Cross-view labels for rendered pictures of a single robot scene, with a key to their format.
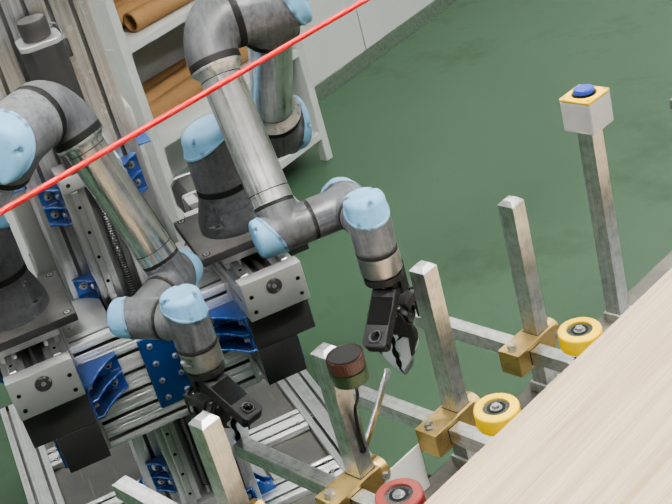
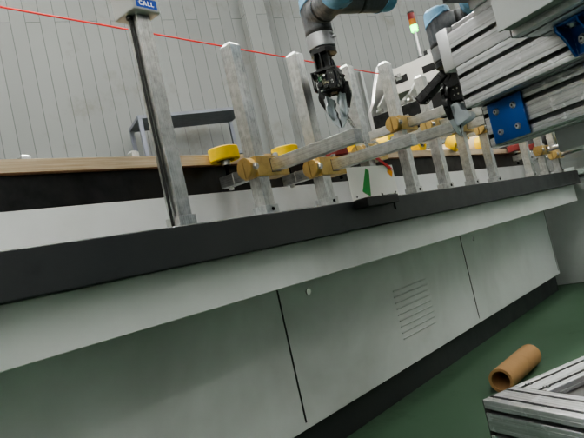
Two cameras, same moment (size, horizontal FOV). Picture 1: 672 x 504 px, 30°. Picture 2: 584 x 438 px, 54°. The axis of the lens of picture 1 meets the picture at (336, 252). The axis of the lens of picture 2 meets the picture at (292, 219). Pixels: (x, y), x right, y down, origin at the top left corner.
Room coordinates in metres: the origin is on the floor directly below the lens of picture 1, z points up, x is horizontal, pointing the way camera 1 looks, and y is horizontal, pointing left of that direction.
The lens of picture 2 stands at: (3.38, -0.55, 0.60)
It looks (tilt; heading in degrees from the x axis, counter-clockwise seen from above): 3 degrees up; 169
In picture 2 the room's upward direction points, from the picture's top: 13 degrees counter-clockwise
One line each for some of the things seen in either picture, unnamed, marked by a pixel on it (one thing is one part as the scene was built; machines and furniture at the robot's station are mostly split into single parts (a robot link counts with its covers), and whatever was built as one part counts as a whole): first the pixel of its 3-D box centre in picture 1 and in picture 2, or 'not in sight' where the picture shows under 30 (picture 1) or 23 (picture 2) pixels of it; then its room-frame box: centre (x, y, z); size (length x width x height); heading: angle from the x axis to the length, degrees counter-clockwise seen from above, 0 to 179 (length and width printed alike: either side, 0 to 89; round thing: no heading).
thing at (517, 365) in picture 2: not in sight; (516, 367); (1.52, 0.48, 0.04); 0.30 x 0.08 x 0.08; 128
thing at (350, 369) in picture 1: (346, 360); not in sight; (1.67, 0.03, 1.12); 0.06 x 0.06 x 0.02
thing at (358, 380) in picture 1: (349, 372); not in sight; (1.67, 0.03, 1.09); 0.06 x 0.06 x 0.02
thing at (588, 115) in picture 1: (586, 111); (135, 3); (2.18, -0.53, 1.18); 0.07 x 0.07 x 0.08; 38
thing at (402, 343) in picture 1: (411, 347); (330, 111); (1.91, -0.08, 0.94); 0.06 x 0.03 x 0.09; 148
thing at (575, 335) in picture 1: (583, 352); (227, 167); (1.88, -0.39, 0.85); 0.08 x 0.08 x 0.11
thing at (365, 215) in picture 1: (369, 222); (315, 15); (1.92, -0.07, 1.21); 0.09 x 0.08 x 0.11; 14
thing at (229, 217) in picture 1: (228, 200); not in sight; (2.42, 0.19, 1.09); 0.15 x 0.15 x 0.10
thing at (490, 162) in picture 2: not in sight; (486, 145); (1.08, 0.84, 0.87); 0.04 x 0.04 x 0.48; 38
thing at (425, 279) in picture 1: (448, 376); (312, 136); (1.86, -0.14, 0.90); 0.04 x 0.04 x 0.48; 38
